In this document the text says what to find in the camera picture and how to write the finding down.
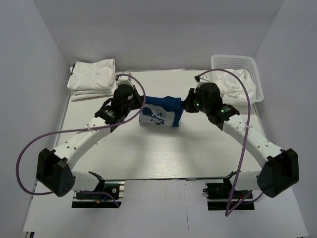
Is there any crumpled white t shirt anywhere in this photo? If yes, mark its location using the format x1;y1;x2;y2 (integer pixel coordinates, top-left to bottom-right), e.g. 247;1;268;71
213;69;256;106

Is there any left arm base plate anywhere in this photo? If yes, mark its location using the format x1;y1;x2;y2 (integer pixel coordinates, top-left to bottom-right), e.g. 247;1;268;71
71;181;125;209

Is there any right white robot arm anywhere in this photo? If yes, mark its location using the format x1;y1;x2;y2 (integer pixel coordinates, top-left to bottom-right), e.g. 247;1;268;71
182;83;299;198

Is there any white t shirt stack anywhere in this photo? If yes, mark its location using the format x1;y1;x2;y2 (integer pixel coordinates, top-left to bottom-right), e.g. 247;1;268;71
67;59;117;101

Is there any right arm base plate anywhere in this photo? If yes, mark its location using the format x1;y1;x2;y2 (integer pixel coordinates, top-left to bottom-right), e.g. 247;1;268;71
203;183;255;211

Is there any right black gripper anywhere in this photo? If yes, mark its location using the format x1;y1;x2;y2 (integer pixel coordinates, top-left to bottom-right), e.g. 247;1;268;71
181;88;210;114

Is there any white plastic basket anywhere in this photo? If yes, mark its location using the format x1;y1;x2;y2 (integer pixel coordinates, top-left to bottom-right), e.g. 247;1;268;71
208;55;264;106

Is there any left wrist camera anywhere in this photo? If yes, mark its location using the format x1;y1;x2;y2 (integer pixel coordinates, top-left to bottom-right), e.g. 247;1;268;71
95;106;127;127

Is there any blue t shirt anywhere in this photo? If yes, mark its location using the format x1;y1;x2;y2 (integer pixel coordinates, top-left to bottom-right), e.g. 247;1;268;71
139;96;184;127

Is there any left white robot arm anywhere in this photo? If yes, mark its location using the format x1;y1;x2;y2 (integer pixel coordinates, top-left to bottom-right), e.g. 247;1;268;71
36;82;144;198

